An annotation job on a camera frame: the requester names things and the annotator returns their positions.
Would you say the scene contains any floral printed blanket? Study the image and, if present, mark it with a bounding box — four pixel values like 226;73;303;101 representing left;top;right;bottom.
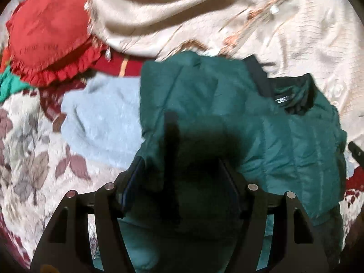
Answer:
0;75;364;265

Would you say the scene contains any red frilled cushion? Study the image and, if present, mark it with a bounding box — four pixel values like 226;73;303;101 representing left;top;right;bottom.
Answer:
5;0;111;88

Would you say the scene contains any bright green cloth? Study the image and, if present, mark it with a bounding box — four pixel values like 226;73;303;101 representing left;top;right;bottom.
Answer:
0;65;32;103

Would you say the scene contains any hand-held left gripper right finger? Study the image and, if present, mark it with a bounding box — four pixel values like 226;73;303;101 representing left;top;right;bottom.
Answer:
217;159;329;273

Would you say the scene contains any red striped cloth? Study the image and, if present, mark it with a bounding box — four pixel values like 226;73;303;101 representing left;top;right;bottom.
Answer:
90;53;150;78

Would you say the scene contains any beige embroidered curtain cloth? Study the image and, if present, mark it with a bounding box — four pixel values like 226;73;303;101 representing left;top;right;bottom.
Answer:
63;0;364;141

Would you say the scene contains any green quilted puffer jacket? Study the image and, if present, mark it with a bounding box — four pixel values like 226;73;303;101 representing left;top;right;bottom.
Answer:
118;51;349;273

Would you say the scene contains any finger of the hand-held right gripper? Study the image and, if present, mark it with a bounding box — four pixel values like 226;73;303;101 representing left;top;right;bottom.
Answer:
348;141;364;166

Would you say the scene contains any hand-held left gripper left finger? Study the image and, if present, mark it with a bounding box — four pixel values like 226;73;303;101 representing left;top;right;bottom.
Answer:
30;158;148;273

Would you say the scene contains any light blue towel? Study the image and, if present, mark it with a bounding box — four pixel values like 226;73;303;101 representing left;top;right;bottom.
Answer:
61;75;149;169

